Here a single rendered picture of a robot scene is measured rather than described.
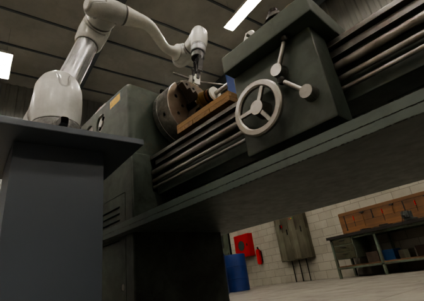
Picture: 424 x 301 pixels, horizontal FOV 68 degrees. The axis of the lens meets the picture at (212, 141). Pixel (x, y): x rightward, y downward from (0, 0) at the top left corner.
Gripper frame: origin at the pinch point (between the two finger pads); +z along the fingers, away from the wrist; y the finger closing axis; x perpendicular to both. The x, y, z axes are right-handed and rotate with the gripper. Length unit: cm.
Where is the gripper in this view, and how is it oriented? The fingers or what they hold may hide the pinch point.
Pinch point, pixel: (196, 80)
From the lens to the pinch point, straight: 171.2
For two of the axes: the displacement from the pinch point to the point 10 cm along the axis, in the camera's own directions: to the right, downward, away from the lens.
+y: -4.5, 4.6, 7.7
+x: -9.0, -2.4, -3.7
